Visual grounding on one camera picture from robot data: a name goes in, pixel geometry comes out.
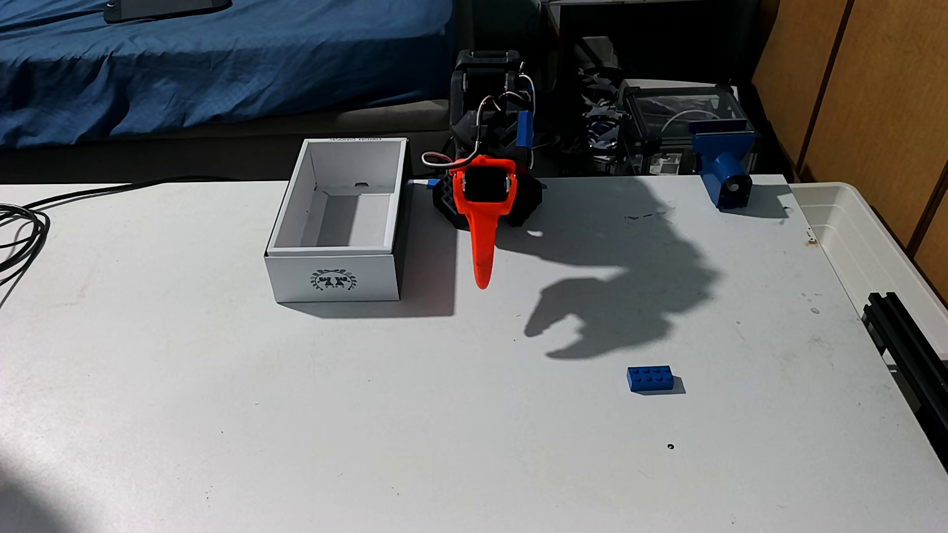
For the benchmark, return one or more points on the grey bed frame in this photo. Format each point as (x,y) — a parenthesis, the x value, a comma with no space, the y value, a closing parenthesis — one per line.
(333,122)

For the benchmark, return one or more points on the blue bed cover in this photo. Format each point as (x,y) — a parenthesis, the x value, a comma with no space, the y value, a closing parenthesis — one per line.
(222,66)

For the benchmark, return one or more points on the dark flat device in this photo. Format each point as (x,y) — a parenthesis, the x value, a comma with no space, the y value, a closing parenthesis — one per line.
(163,7)

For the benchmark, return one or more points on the blue toy brick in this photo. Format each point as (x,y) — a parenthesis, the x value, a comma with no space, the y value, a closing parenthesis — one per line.
(650,378)

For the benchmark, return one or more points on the wooden cabinet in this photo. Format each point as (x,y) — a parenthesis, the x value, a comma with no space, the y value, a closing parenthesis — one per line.
(874,89)

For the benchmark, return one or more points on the clear black-framed enclosure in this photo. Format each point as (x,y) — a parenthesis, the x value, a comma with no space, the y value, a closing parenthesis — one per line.
(666,111)

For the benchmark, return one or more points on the black aluminium extrusion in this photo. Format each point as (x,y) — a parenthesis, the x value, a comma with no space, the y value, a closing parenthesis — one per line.
(903,348)

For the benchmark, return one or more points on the white plastic bin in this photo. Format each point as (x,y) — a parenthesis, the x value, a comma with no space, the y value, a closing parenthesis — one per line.
(852,237)

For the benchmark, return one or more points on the white cardboard box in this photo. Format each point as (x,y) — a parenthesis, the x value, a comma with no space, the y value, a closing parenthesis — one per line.
(333,277)

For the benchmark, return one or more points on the blue printed clamp mount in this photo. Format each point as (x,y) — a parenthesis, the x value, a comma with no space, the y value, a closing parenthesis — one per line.
(729,178)

